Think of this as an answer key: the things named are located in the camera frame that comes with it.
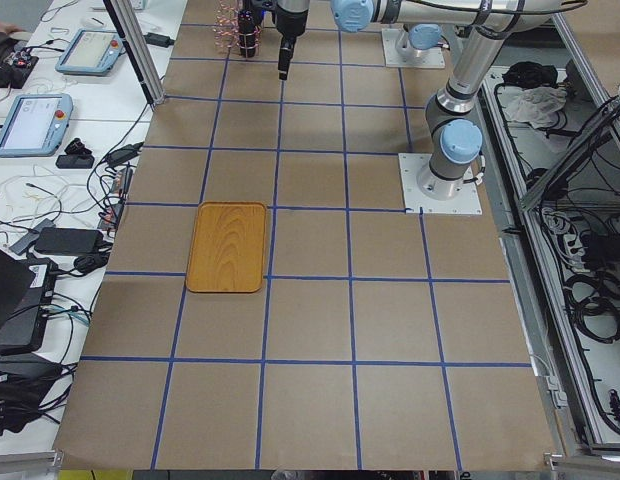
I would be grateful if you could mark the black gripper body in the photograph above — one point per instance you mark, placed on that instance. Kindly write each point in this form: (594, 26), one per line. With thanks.
(290, 22)

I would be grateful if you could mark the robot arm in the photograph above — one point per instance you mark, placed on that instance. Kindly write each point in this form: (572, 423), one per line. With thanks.
(352, 16)
(456, 140)

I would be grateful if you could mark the wooden tray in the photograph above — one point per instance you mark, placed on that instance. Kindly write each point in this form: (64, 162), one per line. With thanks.
(227, 252)

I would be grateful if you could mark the teach pendant far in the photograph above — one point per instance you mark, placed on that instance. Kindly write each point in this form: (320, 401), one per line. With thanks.
(90, 53)

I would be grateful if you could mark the teach pendant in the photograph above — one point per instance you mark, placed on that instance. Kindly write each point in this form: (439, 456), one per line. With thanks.
(90, 53)
(35, 125)

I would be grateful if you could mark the white cloth rag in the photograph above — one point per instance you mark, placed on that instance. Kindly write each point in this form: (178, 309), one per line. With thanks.
(537, 107)

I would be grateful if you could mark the teach pendant near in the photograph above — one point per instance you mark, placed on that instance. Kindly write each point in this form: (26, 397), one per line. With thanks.
(35, 125)

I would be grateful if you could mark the black power adapter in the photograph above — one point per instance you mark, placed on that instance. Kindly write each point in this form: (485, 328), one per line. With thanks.
(67, 241)

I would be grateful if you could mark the black laptop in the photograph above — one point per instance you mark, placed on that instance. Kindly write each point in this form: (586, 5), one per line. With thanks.
(26, 289)

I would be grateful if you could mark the copper wire wine basket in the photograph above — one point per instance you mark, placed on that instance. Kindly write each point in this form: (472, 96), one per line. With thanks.
(226, 28)

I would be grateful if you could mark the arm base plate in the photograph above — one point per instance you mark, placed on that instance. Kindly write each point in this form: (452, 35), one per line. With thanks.
(423, 192)
(419, 46)

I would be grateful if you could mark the aluminium frame post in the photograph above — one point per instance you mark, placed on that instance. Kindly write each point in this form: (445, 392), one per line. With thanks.
(127, 26)

